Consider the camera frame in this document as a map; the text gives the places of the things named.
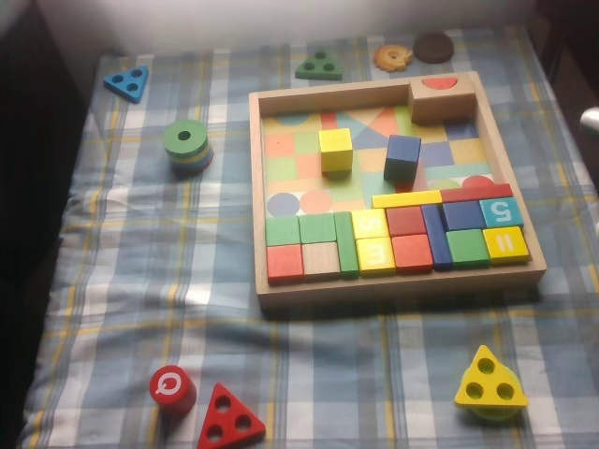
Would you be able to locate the green round disc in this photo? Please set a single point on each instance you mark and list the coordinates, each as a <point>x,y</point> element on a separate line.
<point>491,415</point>

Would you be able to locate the red triangle three holes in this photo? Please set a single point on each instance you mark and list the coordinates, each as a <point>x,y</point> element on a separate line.
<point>228,417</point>

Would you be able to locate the yellow triangle three holes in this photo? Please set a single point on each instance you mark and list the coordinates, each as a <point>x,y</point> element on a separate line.
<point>489,380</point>

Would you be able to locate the blue triangle three holes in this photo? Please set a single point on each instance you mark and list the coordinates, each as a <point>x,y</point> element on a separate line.
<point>125,80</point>

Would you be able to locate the black backdrop cloth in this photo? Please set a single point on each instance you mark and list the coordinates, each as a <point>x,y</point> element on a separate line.
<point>28,187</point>

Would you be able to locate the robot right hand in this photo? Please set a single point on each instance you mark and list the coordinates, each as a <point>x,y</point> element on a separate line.
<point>591,121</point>

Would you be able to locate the yellow wooden cube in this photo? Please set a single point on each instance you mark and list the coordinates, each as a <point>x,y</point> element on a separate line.
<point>334,149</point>

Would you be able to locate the red cylinder with white print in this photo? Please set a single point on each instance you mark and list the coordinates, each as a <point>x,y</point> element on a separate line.
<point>180,402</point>

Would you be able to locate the wooden puzzle tray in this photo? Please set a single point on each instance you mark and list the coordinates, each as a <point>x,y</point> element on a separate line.
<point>327,294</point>

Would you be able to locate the green triangle three holes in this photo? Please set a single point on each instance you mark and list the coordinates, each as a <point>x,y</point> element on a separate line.
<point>319,75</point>

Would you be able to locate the dark brown toy cookie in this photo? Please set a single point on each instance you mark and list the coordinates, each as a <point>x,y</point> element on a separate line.
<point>433,47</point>

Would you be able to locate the tan toy biscuit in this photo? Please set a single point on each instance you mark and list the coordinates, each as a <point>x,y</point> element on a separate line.
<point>384,58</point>

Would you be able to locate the blue plaid table cloth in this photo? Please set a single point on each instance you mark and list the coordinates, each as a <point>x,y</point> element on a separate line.
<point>140,280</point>

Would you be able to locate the stack of coloured wooden rings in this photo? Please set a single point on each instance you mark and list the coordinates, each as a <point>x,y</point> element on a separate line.
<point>199,140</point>

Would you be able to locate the dark blue wooden cube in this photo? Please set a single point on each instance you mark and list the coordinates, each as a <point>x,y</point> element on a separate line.
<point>402,159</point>

